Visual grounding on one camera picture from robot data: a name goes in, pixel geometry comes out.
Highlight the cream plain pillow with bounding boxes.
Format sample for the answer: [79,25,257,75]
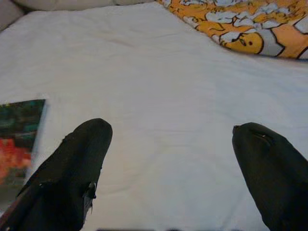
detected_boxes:
[12,0,119,12]
[115,0,155,6]

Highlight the yellow cartoon print blanket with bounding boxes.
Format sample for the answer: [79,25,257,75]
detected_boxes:
[156,0,308,60]

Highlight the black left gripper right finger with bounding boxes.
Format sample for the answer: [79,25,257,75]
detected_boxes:
[232,122,308,231]

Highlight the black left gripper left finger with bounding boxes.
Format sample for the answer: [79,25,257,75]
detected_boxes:
[0,117,113,231]

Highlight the white quilted mattress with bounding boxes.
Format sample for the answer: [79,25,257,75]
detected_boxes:
[0,2,308,231]

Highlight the dark cover book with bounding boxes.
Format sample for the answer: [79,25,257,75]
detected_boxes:
[0,99,49,214]

